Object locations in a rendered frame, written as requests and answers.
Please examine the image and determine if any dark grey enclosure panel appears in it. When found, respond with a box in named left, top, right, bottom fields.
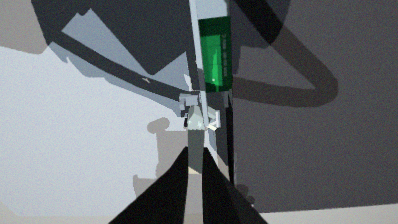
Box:
left=221, top=0, right=398, bottom=213

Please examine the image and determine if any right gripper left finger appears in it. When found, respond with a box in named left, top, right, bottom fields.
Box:
left=108, top=147, right=188, bottom=224

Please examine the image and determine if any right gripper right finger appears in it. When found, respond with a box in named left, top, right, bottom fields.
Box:
left=202, top=147, right=268, bottom=224

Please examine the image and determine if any green circuit board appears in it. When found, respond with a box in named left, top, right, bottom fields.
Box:
left=179, top=0, right=232, bottom=174

